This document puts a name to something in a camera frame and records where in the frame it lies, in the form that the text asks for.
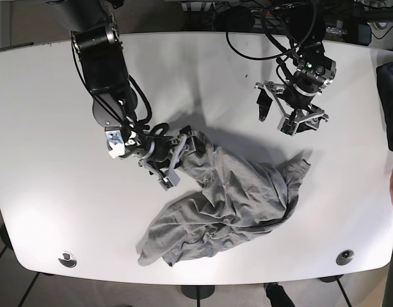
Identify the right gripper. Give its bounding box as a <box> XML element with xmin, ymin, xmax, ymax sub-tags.
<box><xmin>138</xmin><ymin>126</ymin><xmax>206</xmax><ymax>191</ymax></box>

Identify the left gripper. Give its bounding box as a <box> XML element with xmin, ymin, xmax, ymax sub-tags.
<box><xmin>255</xmin><ymin>81</ymin><xmax>329</xmax><ymax>136</ymax></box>

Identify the grey T-shirt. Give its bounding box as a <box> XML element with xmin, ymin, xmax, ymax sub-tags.
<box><xmin>138</xmin><ymin>131</ymin><xmax>310</xmax><ymax>266</ymax></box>

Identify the black printed T-shirt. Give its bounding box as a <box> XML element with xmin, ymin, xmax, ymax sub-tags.
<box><xmin>376</xmin><ymin>62</ymin><xmax>393</xmax><ymax>152</ymax></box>

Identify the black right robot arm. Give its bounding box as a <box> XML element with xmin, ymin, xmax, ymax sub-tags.
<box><xmin>47</xmin><ymin>1</ymin><xmax>205</xmax><ymax>190</ymax></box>

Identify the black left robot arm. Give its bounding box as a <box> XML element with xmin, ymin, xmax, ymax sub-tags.
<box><xmin>255</xmin><ymin>1</ymin><xmax>337</xmax><ymax>136</ymax></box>

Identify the front black table foot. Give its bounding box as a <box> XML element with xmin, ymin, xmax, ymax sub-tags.
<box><xmin>180</xmin><ymin>285</ymin><xmax>215</xmax><ymax>300</ymax></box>

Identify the left chrome table grommet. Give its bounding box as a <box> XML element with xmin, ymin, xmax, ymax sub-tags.
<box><xmin>58</xmin><ymin>251</ymin><xmax>77</xmax><ymax>268</ymax></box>

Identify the chrome table grommet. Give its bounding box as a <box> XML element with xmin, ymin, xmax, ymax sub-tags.
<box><xmin>336</xmin><ymin>249</ymin><xmax>354</xmax><ymax>266</ymax></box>
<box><xmin>58</xmin><ymin>251</ymin><xmax>77</xmax><ymax>268</ymax></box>

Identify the right chrome table grommet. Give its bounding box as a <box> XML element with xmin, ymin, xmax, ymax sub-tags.
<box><xmin>336</xmin><ymin>249</ymin><xmax>354</xmax><ymax>266</ymax></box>

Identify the person in dark clothes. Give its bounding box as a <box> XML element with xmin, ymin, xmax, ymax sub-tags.
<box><xmin>262</xmin><ymin>232</ymin><xmax>393</xmax><ymax>307</ymax></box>

